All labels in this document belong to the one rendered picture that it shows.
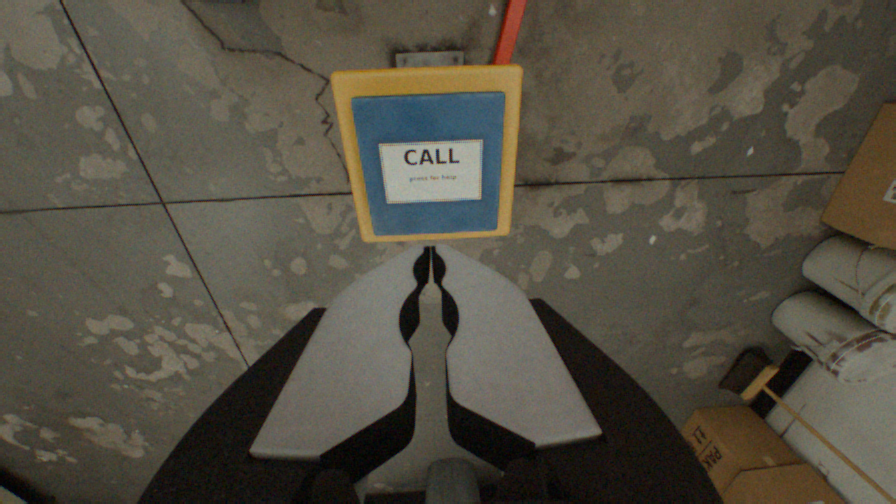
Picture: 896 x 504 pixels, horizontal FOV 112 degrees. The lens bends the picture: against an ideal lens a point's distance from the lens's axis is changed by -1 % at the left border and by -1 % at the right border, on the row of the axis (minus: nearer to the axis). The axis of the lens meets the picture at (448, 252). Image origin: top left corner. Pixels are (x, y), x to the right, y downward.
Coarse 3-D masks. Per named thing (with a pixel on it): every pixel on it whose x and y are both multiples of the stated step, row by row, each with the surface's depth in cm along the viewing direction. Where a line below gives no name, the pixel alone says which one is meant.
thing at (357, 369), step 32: (416, 256) 11; (352, 288) 9; (384, 288) 9; (416, 288) 9; (320, 320) 8; (352, 320) 8; (384, 320) 8; (416, 320) 10; (320, 352) 7; (352, 352) 7; (384, 352) 7; (288, 384) 6; (320, 384) 6; (352, 384) 6; (384, 384) 6; (288, 416) 6; (320, 416) 6; (352, 416) 6; (384, 416) 6; (256, 448) 5; (288, 448) 5; (320, 448) 5; (352, 448) 6; (384, 448) 6; (352, 480) 6
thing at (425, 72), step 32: (416, 64) 101; (448, 64) 101; (512, 64) 21; (352, 96) 21; (512, 96) 21; (352, 128) 22; (512, 128) 23; (352, 160) 23; (512, 160) 24; (512, 192) 25
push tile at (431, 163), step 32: (384, 96) 20; (416, 96) 20; (448, 96) 20; (480, 96) 20; (384, 128) 21; (416, 128) 21; (448, 128) 21; (480, 128) 21; (384, 160) 22; (416, 160) 22; (448, 160) 22; (480, 160) 22; (384, 192) 23; (416, 192) 23; (448, 192) 23; (480, 192) 23; (384, 224) 24; (416, 224) 24; (448, 224) 24; (480, 224) 24
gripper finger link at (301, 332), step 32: (288, 352) 7; (256, 384) 6; (224, 416) 6; (256, 416) 6; (192, 448) 5; (224, 448) 5; (160, 480) 5; (192, 480) 5; (224, 480) 5; (256, 480) 5; (288, 480) 5
